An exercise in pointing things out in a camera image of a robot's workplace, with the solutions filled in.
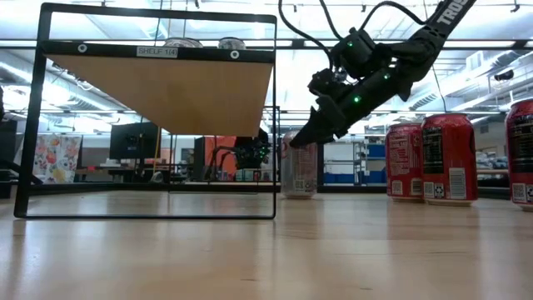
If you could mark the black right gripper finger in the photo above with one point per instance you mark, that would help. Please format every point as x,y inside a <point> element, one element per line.
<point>322,125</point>

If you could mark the red cola can white script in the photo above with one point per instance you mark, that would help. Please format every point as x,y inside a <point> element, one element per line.
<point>401,162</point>

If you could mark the red cola can black script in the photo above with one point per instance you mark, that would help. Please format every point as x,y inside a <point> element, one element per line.
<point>451,158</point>
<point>520,166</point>

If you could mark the tall white energy drink can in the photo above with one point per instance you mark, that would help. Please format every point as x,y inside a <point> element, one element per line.
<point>232,43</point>

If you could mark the background black robot arm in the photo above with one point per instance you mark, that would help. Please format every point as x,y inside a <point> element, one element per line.
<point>252,152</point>

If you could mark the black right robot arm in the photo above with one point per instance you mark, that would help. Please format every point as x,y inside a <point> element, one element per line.
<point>416,50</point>

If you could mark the black cabinet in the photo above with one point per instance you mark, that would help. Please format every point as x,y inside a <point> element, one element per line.
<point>320,166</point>

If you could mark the rack with blue bins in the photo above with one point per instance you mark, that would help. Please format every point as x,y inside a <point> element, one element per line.
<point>375,151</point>

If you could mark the orange partition panel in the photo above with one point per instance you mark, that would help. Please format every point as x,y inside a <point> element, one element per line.
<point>218,146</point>

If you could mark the cluttered background workbench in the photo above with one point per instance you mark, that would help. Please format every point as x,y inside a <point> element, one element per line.
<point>489,160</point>

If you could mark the black ceiling fixture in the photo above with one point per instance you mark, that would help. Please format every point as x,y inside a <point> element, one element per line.
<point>504,75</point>

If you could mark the overhead LED light bar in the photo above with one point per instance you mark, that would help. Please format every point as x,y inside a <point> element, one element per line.
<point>499,43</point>

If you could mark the black background monitor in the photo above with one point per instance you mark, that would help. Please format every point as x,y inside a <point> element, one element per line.
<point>133,141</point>

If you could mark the floral patterned cloth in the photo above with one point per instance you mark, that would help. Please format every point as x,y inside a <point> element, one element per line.
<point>56,160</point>

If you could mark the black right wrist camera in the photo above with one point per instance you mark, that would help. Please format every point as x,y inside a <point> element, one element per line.
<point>327,83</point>

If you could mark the wooden shelf black metal frame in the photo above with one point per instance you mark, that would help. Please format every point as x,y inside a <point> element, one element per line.
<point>166,96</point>

